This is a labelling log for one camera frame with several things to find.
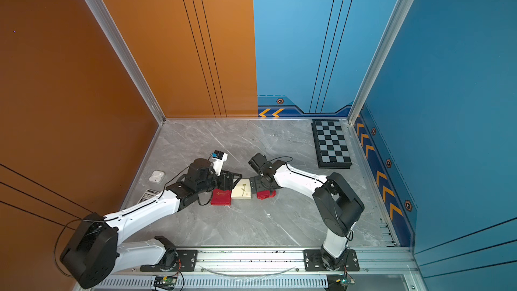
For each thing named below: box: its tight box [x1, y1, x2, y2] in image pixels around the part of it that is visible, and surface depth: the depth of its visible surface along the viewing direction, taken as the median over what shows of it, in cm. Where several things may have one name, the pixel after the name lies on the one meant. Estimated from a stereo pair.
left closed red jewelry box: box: [210, 188, 233, 206], surface depth 88 cm
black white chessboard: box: [311, 119, 353, 170], surface depth 107 cm
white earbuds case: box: [148, 169, 166, 184], surface depth 97 cm
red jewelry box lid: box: [256, 189, 277, 201], surface depth 88 cm
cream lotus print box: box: [230, 178, 252, 200], surface depth 88 cm
